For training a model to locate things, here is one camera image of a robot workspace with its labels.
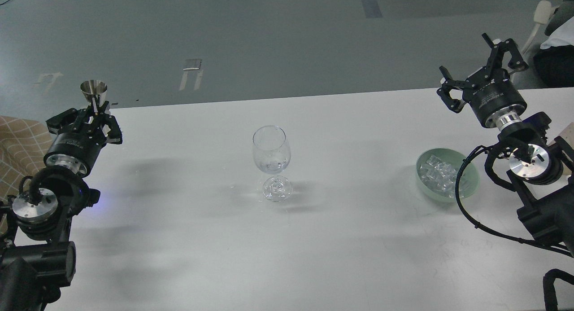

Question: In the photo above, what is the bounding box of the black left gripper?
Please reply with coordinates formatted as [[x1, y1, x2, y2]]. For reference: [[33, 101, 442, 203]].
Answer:
[[43, 106, 123, 177]]

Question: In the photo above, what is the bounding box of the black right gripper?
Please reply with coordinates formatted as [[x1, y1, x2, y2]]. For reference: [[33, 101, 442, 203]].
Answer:
[[437, 33, 529, 128]]

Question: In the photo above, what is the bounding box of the steel double jigger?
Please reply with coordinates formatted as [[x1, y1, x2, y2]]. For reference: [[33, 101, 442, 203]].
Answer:
[[80, 80, 109, 114]]

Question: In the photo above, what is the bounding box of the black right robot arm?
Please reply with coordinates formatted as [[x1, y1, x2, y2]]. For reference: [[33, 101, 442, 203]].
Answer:
[[437, 33, 573, 258]]

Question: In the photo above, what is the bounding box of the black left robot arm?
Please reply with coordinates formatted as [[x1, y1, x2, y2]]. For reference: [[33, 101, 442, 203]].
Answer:
[[1, 101, 122, 311]]

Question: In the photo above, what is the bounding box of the pile of ice cubes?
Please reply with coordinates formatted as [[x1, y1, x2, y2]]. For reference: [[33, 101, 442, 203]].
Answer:
[[416, 151, 462, 202]]

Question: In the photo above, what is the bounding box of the clear wine glass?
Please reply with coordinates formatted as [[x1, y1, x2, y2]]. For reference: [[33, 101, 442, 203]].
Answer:
[[252, 125, 292, 202]]

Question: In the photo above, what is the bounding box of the green bowl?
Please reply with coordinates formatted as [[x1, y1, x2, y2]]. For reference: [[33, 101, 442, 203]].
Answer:
[[415, 148, 480, 203]]

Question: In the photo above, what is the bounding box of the wooden block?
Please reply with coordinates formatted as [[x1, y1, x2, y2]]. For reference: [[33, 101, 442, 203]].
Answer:
[[557, 122, 574, 175]]

